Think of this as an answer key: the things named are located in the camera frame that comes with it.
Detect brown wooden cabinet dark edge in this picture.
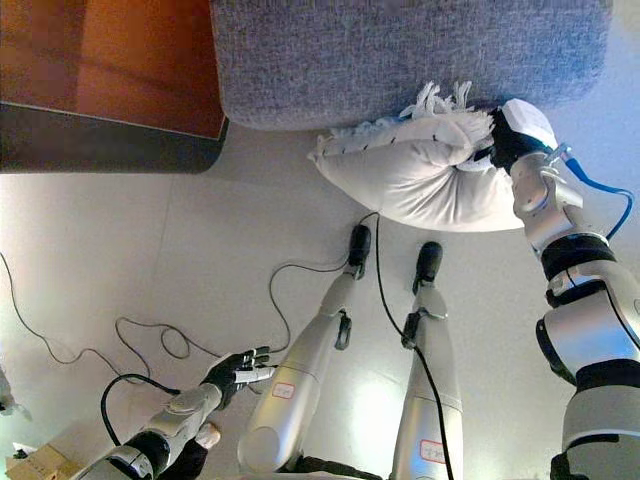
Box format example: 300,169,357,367
0,0,231,175

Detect left robot hand black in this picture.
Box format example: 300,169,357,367
201,345,277,409

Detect grey fabric tub armchair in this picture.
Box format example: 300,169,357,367
209,0,614,133

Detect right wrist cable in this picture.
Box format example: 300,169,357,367
549,143,636,242

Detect thick black tether cable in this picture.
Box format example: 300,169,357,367
358,211,455,480

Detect thin black floor cable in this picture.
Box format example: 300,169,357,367
0,249,352,387

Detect white fringed pillow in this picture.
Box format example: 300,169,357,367
306,81,526,234

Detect brown cardboard box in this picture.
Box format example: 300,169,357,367
9,441,82,480

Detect robot legs and feet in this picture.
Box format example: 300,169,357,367
236,224,374,475

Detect right robot hand black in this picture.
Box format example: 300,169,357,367
473,98,558,172

